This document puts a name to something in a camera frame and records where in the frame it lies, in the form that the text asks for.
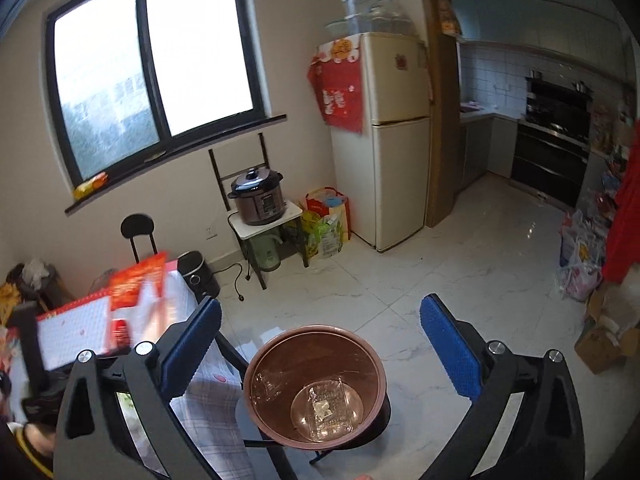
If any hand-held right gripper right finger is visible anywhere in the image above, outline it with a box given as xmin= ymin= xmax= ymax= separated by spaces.
xmin=417 ymin=294 xmax=586 ymax=480

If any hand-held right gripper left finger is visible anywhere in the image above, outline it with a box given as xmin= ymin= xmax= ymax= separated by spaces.
xmin=54 ymin=296 xmax=223 ymax=480

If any brown plastic bin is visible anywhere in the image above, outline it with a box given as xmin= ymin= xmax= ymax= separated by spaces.
xmin=242 ymin=325 xmax=388 ymax=450

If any person's left forearm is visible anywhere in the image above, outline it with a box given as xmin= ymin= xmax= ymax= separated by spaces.
xmin=0 ymin=422 xmax=53 ymax=480

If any person's left hand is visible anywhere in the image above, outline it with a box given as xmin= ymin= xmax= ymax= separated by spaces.
xmin=20 ymin=421 xmax=57 ymax=458

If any red desk calendar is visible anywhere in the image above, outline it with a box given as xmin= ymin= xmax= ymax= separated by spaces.
xmin=36 ymin=294 xmax=112 ymax=372

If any white plastic bag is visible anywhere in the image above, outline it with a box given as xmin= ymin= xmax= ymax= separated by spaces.
xmin=22 ymin=258 xmax=51 ymax=291

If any black waste bin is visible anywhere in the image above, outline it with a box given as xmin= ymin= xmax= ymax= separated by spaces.
xmin=176 ymin=251 xmax=221 ymax=303

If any red paper box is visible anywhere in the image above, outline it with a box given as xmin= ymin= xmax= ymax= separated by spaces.
xmin=109 ymin=252 xmax=168 ymax=311

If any black stool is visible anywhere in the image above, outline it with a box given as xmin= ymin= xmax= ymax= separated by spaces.
xmin=243 ymin=395 xmax=392 ymax=467

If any green electric kettle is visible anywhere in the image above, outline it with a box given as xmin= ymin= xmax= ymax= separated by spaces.
xmin=248 ymin=234 xmax=282 ymax=273

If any clear plastic container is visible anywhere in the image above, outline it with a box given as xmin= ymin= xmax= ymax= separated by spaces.
xmin=290 ymin=379 xmax=363 ymax=443

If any black round back chair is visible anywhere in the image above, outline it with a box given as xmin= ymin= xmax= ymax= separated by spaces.
xmin=120 ymin=214 xmax=157 ymax=265

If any small white topped table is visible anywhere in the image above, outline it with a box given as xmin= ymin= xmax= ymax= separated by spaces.
xmin=228 ymin=201 xmax=310 ymax=291

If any cardboard box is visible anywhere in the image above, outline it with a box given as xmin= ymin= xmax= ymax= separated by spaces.
xmin=575 ymin=285 xmax=640 ymax=376

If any brown electric pressure cooker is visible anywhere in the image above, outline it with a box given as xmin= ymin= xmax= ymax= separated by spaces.
xmin=227 ymin=166 xmax=285 ymax=227

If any pile of plastic bags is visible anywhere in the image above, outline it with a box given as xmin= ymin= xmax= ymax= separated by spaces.
xmin=557 ymin=187 xmax=621 ymax=303

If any yellow green plastic bag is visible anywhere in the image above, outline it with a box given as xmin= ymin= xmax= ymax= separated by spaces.
xmin=300 ymin=210 xmax=348 ymax=260

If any orange snack packet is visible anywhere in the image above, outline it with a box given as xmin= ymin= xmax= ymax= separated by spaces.
xmin=74 ymin=172 xmax=109 ymax=200

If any black metal rack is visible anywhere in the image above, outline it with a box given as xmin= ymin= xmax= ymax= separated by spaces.
xmin=208 ymin=132 xmax=271 ymax=211

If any cream refrigerator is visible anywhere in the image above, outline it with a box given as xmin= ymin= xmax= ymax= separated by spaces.
xmin=327 ymin=32 xmax=433 ymax=253

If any red shopping bag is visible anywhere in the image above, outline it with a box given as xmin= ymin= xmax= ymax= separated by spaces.
xmin=305 ymin=187 xmax=351 ymax=243

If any grey kitchen cabinet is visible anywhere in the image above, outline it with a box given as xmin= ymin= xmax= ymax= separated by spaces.
xmin=460 ymin=112 xmax=521 ymax=188

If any red hanging apron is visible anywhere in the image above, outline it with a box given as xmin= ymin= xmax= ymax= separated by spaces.
xmin=601 ymin=120 xmax=640 ymax=286

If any black integrated stove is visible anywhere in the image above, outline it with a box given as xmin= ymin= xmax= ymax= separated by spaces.
xmin=510 ymin=76 xmax=595 ymax=211

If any cluttered kitchen shelf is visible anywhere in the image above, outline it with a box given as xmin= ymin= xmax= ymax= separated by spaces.
xmin=590 ymin=85 xmax=640 ymax=171

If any red printed cloth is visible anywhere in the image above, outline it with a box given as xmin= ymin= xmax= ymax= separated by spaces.
xmin=307 ymin=37 xmax=365 ymax=135

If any black framed window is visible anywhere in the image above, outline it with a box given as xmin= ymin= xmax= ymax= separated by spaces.
xmin=46 ymin=0 xmax=273 ymax=188

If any orange hanging decoration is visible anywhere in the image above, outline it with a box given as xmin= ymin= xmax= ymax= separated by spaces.
xmin=440 ymin=0 xmax=461 ymax=36

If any clear plastic tub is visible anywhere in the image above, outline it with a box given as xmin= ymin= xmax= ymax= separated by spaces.
xmin=325 ymin=17 xmax=371 ymax=38

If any clear plastic jug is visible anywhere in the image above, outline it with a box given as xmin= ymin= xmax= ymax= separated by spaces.
xmin=367 ymin=0 xmax=417 ymax=37

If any black power cable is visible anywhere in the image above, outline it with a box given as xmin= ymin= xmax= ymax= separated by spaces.
xmin=231 ymin=260 xmax=251 ymax=303

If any wooden door frame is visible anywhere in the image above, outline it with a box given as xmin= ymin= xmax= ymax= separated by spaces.
xmin=415 ymin=0 xmax=461 ymax=228

